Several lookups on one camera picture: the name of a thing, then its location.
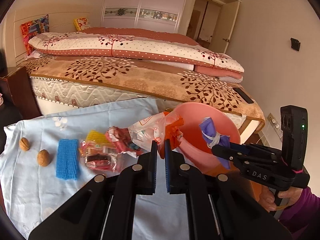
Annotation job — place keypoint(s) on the black wall switch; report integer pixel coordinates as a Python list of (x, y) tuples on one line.
[(295, 44)]

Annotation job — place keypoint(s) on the yellow red small pillow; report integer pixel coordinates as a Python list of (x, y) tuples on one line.
[(81, 23)]

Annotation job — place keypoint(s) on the wall power socket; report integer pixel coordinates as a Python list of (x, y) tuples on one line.
[(275, 125)]

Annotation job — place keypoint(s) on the black remote on bed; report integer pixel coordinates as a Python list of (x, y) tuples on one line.
[(243, 95)]

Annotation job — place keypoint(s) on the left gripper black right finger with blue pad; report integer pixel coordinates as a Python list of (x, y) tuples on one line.
[(188, 180)]

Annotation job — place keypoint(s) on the blue foam fruit net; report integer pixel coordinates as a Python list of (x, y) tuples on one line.
[(67, 164)]

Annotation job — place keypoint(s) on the dark wooden nightstand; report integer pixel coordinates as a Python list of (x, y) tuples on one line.
[(16, 89)]

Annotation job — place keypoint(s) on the white sliding wardrobe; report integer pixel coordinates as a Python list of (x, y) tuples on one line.
[(156, 15)]

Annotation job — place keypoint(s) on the purple sleeve forearm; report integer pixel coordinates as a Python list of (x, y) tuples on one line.
[(302, 218)]

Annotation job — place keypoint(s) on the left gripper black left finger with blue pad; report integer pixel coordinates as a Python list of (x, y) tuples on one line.
[(137, 179)]

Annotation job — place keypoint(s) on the red crumpled wrapper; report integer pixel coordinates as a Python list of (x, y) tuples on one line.
[(121, 140)]

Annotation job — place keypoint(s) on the black camera box green light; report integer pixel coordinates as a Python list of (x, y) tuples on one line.
[(294, 125)]

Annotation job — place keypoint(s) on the pink plastic trash bin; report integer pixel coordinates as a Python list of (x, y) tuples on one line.
[(193, 145)]

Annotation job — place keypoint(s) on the purple cloth bag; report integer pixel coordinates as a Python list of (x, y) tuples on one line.
[(211, 136)]

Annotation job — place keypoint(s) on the bed with quilted mattress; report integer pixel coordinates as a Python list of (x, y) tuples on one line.
[(78, 95)]

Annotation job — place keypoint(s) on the far walnut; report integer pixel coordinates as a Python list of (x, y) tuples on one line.
[(24, 144)]

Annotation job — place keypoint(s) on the colourful patterned pillow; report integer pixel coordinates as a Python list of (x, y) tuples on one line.
[(32, 28)]

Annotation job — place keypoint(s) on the brown leaf pattern blanket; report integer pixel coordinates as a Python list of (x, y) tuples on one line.
[(145, 77)]

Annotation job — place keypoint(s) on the cream wooden headboard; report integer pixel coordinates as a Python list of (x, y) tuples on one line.
[(13, 44)]

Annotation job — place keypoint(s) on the walnut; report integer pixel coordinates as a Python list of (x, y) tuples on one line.
[(43, 158), (24, 144)]

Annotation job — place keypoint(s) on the near walnut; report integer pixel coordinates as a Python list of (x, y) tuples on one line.
[(43, 158)]

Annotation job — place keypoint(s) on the black leather chair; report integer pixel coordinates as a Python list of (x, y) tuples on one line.
[(9, 114)]

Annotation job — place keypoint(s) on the clear red snack wrapper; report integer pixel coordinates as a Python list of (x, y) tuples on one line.
[(100, 157)]

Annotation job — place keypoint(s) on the yellow foam net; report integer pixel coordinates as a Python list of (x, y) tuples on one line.
[(96, 137)]

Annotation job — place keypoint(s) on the open cream door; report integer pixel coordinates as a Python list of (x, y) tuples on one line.
[(224, 27)]

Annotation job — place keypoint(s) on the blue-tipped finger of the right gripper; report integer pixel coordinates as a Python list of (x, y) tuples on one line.
[(242, 148)]

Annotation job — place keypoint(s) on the pink white plastic bag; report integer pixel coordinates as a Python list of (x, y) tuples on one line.
[(158, 128)]

